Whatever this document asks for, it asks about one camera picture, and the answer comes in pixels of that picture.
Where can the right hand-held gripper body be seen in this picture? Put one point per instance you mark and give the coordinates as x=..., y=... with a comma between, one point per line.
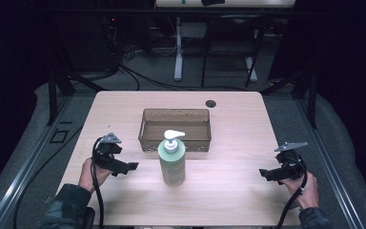
x=287, y=165

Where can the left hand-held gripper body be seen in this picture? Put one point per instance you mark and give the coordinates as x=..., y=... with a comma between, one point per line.
x=108, y=152

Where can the person's left hand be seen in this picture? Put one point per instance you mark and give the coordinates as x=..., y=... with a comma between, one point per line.
x=100, y=175

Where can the person's right hand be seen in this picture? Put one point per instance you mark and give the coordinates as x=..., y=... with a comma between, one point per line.
x=305, y=191

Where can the green pump soap bottle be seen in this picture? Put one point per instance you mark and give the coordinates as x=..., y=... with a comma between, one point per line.
x=171, y=159

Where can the brown translucent plastic basket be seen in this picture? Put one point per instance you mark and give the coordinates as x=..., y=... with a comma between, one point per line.
x=175, y=129

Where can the black metal stand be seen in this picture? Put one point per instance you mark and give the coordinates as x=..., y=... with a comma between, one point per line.
x=58, y=92
x=301, y=92

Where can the black table grommet hole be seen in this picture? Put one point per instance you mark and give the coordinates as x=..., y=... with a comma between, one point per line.
x=210, y=103

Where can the black chair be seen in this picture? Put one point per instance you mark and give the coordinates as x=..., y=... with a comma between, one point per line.
x=232, y=44

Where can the white desk with metal legs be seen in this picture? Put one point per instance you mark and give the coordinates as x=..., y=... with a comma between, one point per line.
x=203, y=19

